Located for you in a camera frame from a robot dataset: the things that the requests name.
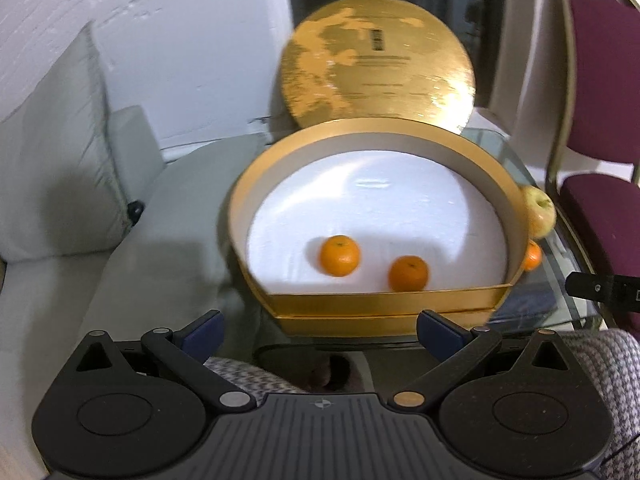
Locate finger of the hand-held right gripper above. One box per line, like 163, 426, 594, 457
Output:
565, 271, 640, 317

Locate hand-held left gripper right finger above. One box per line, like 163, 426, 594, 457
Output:
387, 310, 571, 411

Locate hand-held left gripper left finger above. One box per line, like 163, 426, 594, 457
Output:
74, 310, 257, 413

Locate round gold gift box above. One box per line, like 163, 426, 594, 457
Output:
227, 119, 532, 338

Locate orange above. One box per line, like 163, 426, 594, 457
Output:
388, 255, 430, 292
320, 235, 361, 277
522, 240, 543, 272

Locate round gold box lid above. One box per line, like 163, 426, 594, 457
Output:
280, 0, 475, 136

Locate houndstooth trousers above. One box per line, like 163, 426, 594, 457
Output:
205, 329, 640, 480

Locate white sofa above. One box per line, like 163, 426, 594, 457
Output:
0, 132, 273, 411

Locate yellow-green apple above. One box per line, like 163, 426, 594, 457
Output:
520, 185, 557, 240

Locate small white cushion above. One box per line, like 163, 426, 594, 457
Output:
107, 105, 166, 211

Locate large white pillow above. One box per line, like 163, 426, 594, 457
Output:
0, 22, 132, 262

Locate maroon banquet chair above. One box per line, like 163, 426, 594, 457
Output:
545, 0, 640, 333

